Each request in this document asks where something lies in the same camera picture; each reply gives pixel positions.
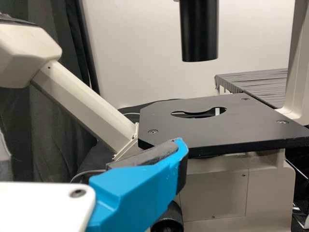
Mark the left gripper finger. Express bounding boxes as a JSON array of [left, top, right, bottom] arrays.
[[86, 137, 189, 232]]

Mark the cream microscope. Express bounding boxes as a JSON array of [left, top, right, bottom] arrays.
[[0, 0, 309, 232]]

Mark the black platform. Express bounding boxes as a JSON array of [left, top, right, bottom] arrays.
[[214, 68, 290, 110]]

